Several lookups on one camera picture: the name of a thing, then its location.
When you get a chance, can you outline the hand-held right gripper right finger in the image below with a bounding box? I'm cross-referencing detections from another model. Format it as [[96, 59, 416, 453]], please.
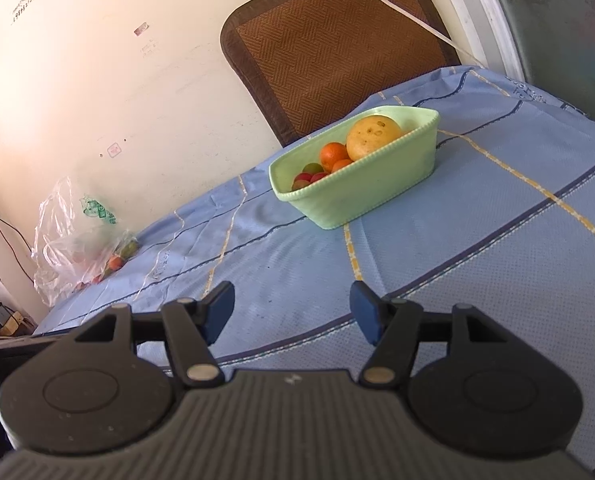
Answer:
[[350, 281, 512, 387]]

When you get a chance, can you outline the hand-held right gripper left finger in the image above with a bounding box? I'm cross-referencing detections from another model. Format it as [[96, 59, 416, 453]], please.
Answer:
[[74, 281, 235, 387]]

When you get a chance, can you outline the light green plastic basket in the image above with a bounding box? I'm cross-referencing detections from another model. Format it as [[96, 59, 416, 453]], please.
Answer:
[[268, 105, 441, 231]]

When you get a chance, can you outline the orange tangerine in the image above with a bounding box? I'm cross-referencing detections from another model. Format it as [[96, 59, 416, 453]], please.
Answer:
[[320, 142, 349, 172]]

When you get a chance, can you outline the blue striped cloth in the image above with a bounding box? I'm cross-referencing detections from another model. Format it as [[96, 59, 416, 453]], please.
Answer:
[[31, 65, 595, 478]]

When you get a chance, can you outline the clear plastic bag green print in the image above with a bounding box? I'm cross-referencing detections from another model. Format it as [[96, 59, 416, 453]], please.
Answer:
[[31, 176, 140, 308]]

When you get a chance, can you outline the large yellow orange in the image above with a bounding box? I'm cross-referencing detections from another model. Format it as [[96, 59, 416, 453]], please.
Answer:
[[346, 115, 403, 162]]

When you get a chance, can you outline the brown woven mat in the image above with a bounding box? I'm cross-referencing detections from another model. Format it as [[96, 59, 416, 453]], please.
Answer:
[[220, 0, 462, 147]]

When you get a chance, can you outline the black wall cable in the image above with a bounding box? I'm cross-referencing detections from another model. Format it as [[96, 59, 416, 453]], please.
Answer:
[[0, 197, 34, 283]]

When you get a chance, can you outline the white cable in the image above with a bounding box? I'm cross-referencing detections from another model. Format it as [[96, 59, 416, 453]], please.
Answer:
[[315, 0, 485, 68]]

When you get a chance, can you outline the white window frame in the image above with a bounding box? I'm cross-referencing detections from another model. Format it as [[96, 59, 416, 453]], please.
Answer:
[[427, 0, 528, 81]]

